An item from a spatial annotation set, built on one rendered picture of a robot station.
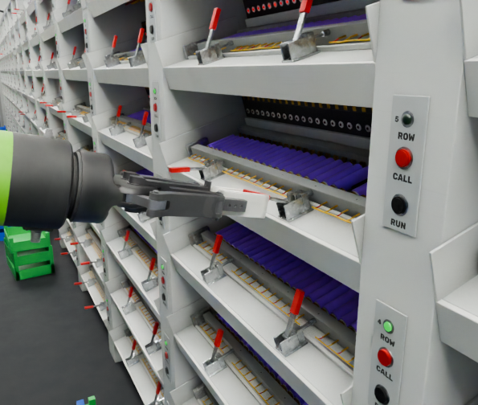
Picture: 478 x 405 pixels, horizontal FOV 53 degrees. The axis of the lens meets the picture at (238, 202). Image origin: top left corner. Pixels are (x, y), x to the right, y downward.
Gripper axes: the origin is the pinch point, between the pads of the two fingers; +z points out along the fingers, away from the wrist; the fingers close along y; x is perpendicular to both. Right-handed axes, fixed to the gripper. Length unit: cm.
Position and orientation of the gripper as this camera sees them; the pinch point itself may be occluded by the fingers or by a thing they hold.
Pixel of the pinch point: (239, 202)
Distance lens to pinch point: 59.6
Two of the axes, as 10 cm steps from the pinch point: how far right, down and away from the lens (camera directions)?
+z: 8.7, 0.9, 4.9
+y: 4.6, 2.3, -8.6
